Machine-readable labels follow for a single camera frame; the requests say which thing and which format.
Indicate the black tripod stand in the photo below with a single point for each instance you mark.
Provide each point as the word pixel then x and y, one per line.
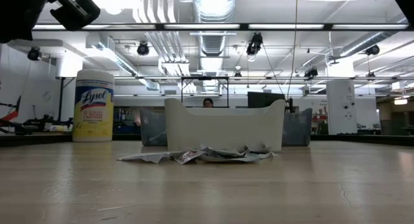
pixel 60 101

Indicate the red black clamp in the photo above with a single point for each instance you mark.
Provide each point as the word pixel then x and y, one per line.
pixel 11 115

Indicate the yellow white Lysol wipes canister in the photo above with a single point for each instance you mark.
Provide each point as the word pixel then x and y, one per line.
pixel 93 104

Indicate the blue storage crates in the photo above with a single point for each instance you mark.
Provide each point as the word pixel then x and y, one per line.
pixel 126 122

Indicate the person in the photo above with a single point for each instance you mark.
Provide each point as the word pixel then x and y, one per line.
pixel 208 102

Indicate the white packet with red block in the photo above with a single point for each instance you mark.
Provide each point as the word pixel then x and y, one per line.
pixel 189 156

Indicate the white plastic bin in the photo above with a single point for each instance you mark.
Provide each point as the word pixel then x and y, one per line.
pixel 223 127

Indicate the white packet with grey text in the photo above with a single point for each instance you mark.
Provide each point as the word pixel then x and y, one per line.
pixel 223 155

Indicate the black monitor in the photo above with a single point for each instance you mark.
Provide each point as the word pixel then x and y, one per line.
pixel 263 99

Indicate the crumpled white printed packet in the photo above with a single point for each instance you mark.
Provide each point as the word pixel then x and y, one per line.
pixel 260 151

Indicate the large translucent grey bin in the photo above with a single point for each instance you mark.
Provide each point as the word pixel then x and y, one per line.
pixel 297 127

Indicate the white square column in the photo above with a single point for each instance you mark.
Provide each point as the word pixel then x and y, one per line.
pixel 341 107

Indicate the black ceiling-mounted camera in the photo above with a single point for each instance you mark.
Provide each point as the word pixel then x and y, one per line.
pixel 311 72
pixel 143 48
pixel 372 50
pixel 34 53

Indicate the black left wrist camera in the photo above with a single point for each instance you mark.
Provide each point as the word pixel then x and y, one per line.
pixel 76 12

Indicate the silver ceiling duct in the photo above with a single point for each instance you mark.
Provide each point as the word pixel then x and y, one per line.
pixel 213 10

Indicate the black frame of far station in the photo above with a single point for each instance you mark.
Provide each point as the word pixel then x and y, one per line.
pixel 204 78

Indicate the black overhead camera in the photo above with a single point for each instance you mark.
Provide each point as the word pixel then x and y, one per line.
pixel 255 44

